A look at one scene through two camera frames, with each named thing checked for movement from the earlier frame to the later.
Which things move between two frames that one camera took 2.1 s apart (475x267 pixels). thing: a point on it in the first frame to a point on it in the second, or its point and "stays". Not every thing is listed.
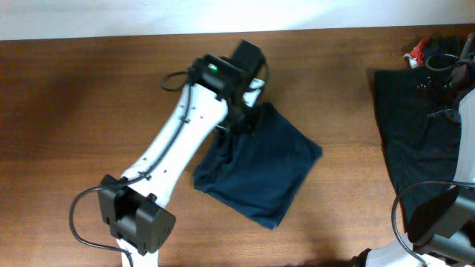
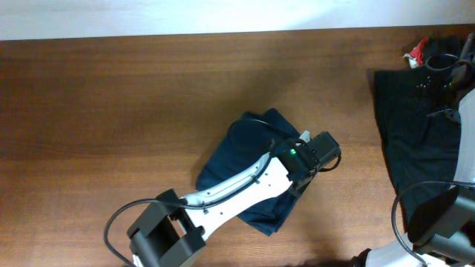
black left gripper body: x=241 y=121 to x=295 y=192
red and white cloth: x=416 y=56 stays
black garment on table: x=420 y=123 stays
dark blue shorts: x=257 y=173 stays
